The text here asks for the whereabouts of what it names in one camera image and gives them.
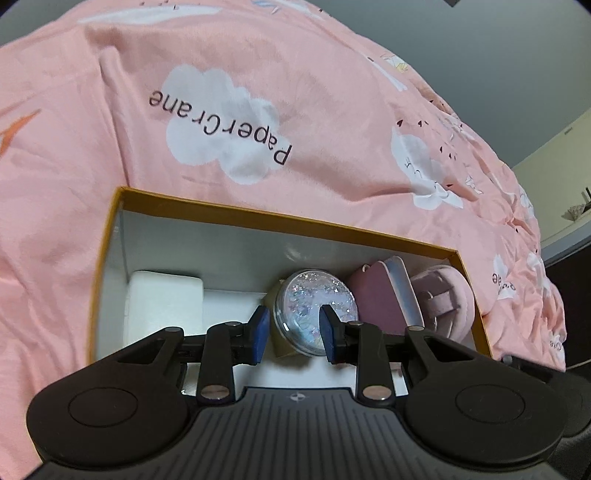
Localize small white box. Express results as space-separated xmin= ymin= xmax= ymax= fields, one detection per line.
xmin=126 ymin=270 xmax=206 ymax=352

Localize pale blue flat case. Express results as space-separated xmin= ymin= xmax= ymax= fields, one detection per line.
xmin=387 ymin=255 xmax=424 ymax=329

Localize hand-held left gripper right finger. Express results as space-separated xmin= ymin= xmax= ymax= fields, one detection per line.
xmin=320 ymin=304 xmax=484 ymax=408

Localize round glitter case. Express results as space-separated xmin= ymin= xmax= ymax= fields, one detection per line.
xmin=272 ymin=269 xmax=359 ymax=357

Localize pink cloud-print bed sheet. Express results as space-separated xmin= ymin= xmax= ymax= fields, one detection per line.
xmin=0 ymin=0 xmax=568 ymax=480

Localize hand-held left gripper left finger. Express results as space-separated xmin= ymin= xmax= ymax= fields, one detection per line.
xmin=107 ymin=306 xmax=271 ymax=408

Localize orange-rimmed cardboard box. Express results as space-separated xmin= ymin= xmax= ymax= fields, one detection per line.
xmin=88 ymin=186 xmax=496 ymax=398

